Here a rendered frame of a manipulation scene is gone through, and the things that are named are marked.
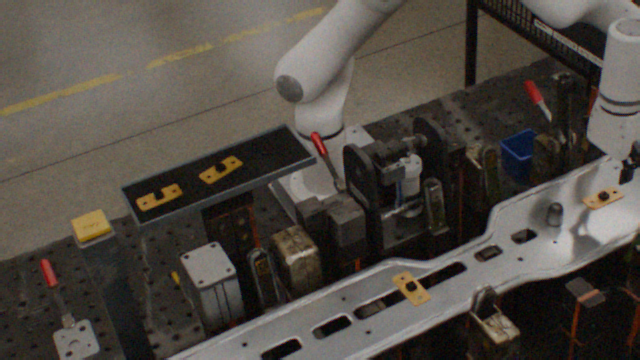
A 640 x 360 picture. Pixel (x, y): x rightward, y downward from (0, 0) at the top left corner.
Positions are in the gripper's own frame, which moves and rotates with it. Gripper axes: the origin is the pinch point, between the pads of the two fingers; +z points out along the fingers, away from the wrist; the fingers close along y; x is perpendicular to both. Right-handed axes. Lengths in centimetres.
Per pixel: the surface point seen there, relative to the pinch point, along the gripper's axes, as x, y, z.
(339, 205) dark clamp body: -50, -21, 1
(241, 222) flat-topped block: -68, -30, 4
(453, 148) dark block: -24.5, -18.7, -3.1
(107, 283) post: -97, -30, 6
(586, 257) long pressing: -14.0, 10.9, 8.8
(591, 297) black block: -19.6, 18.7, 9.4
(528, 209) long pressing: -14.7, -5.6, 8.6
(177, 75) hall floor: -20, -260, 111
